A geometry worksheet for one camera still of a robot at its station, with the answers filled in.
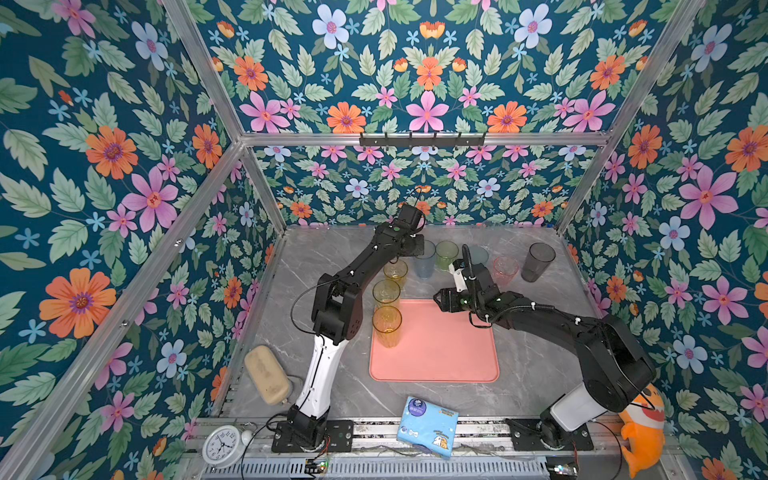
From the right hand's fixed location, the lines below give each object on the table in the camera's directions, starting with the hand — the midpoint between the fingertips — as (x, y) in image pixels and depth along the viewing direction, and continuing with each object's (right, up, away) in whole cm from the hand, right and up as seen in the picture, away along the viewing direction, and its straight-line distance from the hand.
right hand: (442, 293), depth 90 cm
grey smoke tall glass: (+31, +11, +3) cm, 33 cm away
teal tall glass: (+14, +12, +12) cm, 22 cm away
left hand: (-6, +17, +6) cm, 19 cm away
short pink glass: (+24, +7, +14) cm, 29 cm away
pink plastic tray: (-2, -16, -2) cm, 16 cm away
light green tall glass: (-17, +1, -1) cm, 17 cm away
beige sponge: (-49, -21, -10) cm, 54 cm away
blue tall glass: (-5, +9, +8) cm, 13 cm away
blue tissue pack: (-6, -29, -19) cm, 35 cm away
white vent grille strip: (+3, -39, -19) cm, 44 cm away
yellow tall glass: (-16, -6, -10) cm, 20 cm away
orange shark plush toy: (+46, -30, -19) cm, 58 cm away
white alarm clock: (-54, -33, -21) cm, 67 cm away
